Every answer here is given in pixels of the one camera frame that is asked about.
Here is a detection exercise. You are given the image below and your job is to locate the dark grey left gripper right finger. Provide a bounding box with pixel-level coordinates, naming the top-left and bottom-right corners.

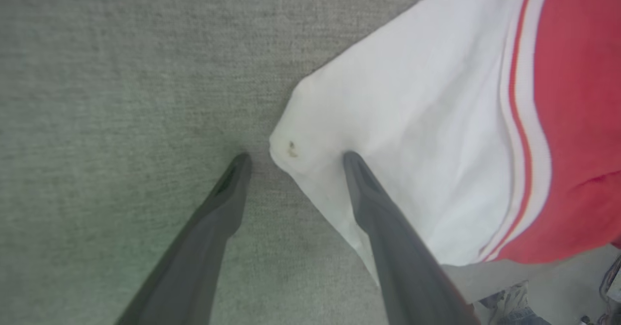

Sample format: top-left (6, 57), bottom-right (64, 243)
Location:
top-left (343, 151), bottom-right (482, 325)

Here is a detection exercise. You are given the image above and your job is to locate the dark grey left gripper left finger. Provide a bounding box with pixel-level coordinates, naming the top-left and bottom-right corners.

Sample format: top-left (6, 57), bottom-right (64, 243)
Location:
top-left (115, 152), bottom-right (253, 325)

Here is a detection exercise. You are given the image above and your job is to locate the red and white baseball jersey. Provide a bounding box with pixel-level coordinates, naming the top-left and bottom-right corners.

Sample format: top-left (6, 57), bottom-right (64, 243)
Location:
top-left (269, 0), bottom-right (621, 287)

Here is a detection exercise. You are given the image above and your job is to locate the grey patterned shoe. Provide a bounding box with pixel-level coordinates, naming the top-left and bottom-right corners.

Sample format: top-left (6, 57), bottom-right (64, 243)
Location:
top-left (478, 280), bottom-right (551, 325)

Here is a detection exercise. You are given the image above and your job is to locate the grey fabric sofa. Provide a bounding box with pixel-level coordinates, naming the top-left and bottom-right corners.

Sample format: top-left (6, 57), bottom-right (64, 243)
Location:
top-left (0, 0), bottom-right (457, 325)

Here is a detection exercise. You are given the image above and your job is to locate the bundle of thin cables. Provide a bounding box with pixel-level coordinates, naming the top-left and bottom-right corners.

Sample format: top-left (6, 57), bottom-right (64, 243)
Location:
top-left (599, 255), bottom-right (621, 325)

